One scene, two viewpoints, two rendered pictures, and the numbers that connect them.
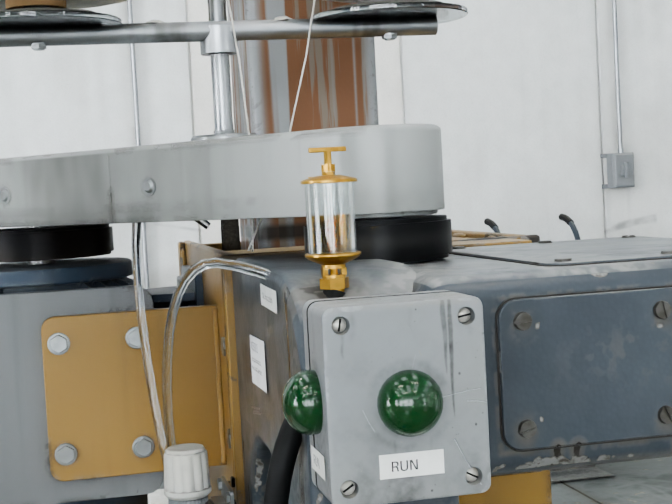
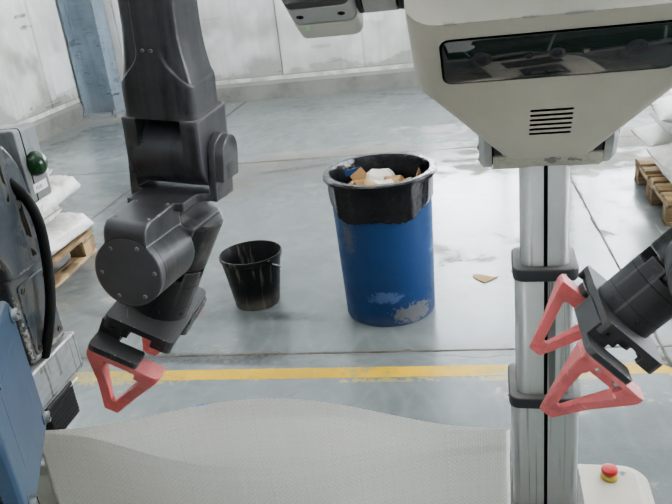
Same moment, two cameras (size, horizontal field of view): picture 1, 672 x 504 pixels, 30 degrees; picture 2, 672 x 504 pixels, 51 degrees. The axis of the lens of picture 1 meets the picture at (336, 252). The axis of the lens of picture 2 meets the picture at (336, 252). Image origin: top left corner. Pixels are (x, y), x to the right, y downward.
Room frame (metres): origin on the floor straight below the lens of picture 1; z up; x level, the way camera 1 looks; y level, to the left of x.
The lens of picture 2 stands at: (1.20, 0.66, 1.47)
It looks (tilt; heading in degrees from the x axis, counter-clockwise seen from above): 22 degrees down; 203
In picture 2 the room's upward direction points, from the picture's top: 7 degrees counter-clockwise
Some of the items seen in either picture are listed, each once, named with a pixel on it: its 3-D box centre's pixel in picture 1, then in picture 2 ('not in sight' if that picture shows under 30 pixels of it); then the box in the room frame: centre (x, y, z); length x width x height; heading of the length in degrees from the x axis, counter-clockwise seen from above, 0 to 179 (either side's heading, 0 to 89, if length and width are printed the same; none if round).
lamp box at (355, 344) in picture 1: (395, 394); (5, 165); (0.58, -0.02, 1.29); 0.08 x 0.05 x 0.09; 102
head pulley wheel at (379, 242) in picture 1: (378, 239); not in sight; (0.76, -0.03, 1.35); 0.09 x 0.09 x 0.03
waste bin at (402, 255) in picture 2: not in sight; (385, 239); (-1.53, -0.27, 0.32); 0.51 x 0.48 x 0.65; 12
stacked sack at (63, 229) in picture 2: not in sight; (35, 239); (-1.64, -2.39, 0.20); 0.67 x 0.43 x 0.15; 12
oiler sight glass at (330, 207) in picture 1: (330, 217); not in sight; (0.63, 0.00, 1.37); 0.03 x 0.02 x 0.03; 102
